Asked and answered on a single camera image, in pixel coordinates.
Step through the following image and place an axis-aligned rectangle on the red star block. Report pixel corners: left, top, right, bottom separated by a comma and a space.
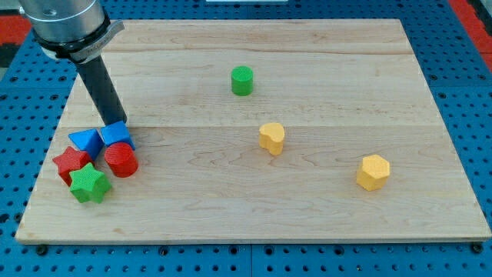
52, 146, 94, 187

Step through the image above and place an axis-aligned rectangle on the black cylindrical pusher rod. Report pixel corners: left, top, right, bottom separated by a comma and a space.
76, 55, 127, 125

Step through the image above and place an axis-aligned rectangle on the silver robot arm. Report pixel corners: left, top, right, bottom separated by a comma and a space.
19, 0, 125, 64

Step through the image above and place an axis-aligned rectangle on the green star block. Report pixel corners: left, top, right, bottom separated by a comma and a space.
69, 162, 112, 203

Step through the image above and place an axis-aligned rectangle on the blue triangle block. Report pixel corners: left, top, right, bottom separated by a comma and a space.
68, 128, 105, 161

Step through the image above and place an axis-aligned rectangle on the wooden board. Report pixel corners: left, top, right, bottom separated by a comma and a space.
16, 19, 491, 245

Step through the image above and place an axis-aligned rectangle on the red cylinder block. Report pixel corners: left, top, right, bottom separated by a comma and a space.
104, 142, 139, 178

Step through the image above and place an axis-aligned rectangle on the blue cube block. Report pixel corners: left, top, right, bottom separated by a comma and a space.
101, 121, 135, 150

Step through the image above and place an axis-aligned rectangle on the green cylinder block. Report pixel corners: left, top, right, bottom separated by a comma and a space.
231, 65, 254, 96

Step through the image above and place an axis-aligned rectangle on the yellow hexagon block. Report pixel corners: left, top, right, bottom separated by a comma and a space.
356, 155, 391, 192

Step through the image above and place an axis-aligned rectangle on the yellow heart block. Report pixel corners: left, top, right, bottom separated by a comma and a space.
258, 122, 285, 155

